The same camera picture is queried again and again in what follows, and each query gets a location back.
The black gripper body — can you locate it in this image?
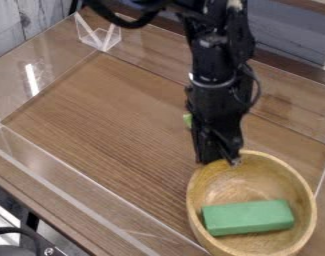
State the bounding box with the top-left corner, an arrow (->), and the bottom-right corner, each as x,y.
183,83 -> 247,148

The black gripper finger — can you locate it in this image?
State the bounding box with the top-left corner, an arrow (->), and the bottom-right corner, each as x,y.
211,129 -> 243,166
191,123 -> 227,164

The green foam block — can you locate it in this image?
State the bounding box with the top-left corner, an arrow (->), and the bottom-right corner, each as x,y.
200,200 -> 294,236

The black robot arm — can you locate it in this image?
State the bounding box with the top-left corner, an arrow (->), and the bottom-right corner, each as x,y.
179,0 -> 260,166

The light wooden bowl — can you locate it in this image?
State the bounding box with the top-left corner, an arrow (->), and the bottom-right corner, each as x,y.
184,148 -> 318,256

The red plush strawberry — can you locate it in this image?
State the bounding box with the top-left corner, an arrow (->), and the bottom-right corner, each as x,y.
183,113 -> 192,129

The black table clamp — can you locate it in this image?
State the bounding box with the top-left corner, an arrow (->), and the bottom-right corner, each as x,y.
19,211 -> 67,256

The clear acrylic corner bracket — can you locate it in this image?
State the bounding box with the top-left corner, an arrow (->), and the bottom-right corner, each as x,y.
73,13 -> 121,52

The clear acrylic tray wall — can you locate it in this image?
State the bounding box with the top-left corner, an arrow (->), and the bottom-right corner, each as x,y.
0,123 -> 207,256

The black cable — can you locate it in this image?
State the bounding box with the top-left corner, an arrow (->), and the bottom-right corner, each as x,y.
0,226 -> 36,256

